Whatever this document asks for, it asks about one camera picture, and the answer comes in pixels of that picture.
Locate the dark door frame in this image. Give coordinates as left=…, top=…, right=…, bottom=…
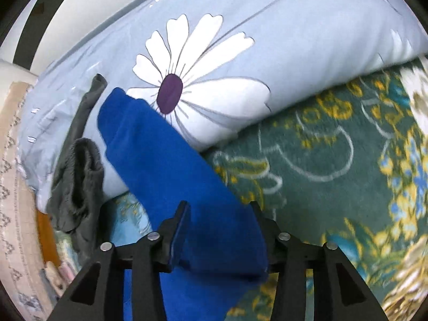
left=13, top=0, right=87, bottom=71

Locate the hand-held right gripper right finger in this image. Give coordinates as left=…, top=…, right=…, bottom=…
left=250, top=201, right=389, bottom=321

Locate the orange wooden board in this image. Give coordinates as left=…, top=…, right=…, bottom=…
left=37, top=211, right=61, bottom=268

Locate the light blue floral duvet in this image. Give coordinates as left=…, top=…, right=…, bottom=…
left=17, top=0, right=428, bottom=213

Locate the dark grey garment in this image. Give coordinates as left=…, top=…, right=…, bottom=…
left=47, top=74, right=109, bottom=255

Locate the blue garment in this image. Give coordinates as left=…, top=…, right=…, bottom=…
left=97, top=87, right=270, bottom=321

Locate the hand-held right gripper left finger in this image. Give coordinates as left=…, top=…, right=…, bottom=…
left=47, top=201, right=192, bottom=321

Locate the teal floral blanket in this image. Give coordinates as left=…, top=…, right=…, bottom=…
left=55, top=57, right=428, bottom=321

